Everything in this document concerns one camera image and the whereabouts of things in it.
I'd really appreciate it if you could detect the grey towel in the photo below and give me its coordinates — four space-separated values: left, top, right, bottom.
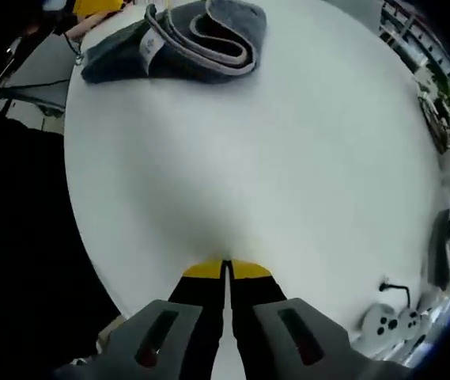
80 0 269 85

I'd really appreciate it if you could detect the grey mesh office chair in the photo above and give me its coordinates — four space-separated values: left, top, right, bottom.
0 36 74 132

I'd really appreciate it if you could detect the white game controller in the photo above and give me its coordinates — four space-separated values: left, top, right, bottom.
360 302 400 342
396 308 426 342

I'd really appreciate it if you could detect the thin black cable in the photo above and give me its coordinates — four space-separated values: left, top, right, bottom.
0 30 85 93

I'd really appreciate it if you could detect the black cable with plug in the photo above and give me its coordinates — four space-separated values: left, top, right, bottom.
380 276 414 310

